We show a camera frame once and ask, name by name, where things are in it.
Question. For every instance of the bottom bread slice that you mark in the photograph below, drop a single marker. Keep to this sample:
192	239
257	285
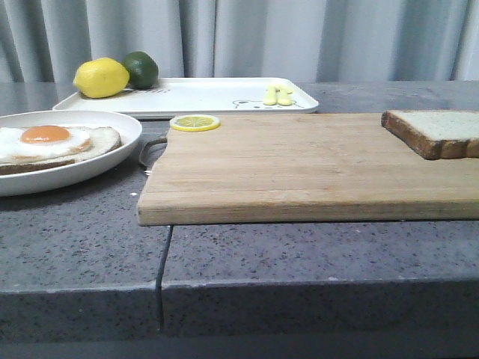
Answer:
103	140

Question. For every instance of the wooden cutting board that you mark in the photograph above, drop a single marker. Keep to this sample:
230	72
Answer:
302	167

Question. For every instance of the yellow toy knife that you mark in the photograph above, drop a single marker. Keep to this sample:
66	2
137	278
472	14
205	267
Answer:
283	96

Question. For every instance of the yellow lemon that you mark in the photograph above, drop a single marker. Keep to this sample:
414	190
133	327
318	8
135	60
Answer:
101	78

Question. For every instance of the white bread slice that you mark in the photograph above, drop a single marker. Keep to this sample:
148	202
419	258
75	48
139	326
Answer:
435	134

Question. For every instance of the lemon slice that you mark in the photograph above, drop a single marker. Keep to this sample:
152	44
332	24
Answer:
194	123

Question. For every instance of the green lime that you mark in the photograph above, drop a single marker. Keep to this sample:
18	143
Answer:
143	70

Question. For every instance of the grey curtain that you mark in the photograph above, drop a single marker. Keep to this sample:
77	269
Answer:
305	41

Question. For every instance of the fried egg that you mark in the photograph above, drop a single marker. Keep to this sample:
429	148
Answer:
36	143

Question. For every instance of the white rectangular bear tray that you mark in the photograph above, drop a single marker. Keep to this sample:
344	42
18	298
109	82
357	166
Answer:
175	96

